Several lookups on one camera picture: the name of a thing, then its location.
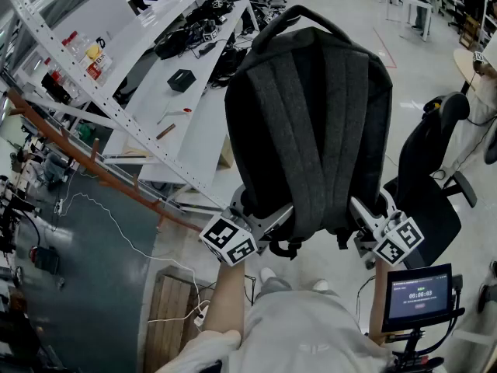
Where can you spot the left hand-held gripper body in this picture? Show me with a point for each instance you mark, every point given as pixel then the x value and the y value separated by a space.
pixel 229 239

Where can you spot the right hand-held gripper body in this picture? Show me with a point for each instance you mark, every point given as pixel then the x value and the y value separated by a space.
pixel 398 241

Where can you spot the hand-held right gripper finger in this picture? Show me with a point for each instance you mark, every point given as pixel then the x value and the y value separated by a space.
pixel 361 216
pixel 388 204

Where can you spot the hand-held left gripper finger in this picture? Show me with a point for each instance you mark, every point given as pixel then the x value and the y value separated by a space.
pixel 276 218
pixel 238 200

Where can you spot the dark grey backpack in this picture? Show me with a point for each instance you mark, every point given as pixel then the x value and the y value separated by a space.
pixel 310 130

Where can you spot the person's left forearm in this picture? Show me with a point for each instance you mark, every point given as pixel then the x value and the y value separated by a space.
pixel 227 297

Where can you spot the person's right forearm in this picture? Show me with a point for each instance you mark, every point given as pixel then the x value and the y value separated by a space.
pixel 378 305

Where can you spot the black office chair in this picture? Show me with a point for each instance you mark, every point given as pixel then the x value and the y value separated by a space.
pixel 427 177

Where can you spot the cardboard box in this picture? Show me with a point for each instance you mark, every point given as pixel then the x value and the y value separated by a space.
pixel 226 152

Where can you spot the person's left white shoe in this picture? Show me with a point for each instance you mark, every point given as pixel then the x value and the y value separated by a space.
pixel 268 275

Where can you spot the person's white shoe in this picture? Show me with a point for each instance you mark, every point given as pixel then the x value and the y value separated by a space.
pixel 321 285
pixel 268 275

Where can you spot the black screen device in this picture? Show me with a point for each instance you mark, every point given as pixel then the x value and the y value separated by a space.
pixel 418 297

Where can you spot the person's grey trousers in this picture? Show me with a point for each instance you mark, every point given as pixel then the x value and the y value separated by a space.
pixel 275 286

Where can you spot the person's right white shoe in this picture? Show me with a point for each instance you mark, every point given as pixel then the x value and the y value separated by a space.
pixel 321 285

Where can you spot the white power strip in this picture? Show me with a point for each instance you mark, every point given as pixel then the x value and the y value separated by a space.
pixel 199 319

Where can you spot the brown wooden stick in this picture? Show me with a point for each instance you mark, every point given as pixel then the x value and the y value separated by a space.
pixel 166 131

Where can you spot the wooden pallet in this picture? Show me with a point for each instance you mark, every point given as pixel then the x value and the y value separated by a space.
pixel 171 321

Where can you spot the white tool red tip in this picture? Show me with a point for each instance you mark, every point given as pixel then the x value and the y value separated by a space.
pixel 172 114

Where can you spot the small screen on stand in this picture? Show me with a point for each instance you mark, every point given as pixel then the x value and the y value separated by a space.
pixel 419 352

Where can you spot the person's light grey shirt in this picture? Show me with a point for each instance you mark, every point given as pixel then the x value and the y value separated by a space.
pixel 295 332

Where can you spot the black tissue box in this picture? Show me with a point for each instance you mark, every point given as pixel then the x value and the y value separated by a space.
pixel 181 80

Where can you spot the white metal shelf unit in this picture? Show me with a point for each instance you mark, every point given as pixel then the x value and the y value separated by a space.
pixel 116 109

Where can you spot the round wooden table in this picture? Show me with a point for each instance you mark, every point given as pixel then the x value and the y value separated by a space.
pixel 464 64

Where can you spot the pile of black equipment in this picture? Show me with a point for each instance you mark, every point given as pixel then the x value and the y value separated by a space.
pixel 194 25

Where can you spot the clear bottle yellow label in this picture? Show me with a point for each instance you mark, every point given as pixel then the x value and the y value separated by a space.
pixel 99 60

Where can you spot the white table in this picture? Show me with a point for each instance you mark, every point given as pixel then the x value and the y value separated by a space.
pixel 411 0

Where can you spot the black cup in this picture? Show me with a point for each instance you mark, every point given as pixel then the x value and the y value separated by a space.
pixel 54 89

